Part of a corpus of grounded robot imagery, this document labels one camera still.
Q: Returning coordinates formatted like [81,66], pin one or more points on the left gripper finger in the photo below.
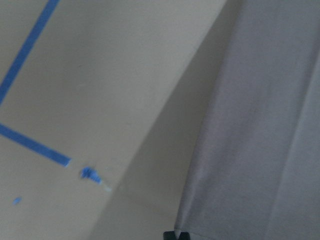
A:
[170,235]

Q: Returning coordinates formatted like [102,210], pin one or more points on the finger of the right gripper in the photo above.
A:
[184,236]

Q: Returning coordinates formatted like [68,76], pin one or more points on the brown t-shirt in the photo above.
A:
[255,170]

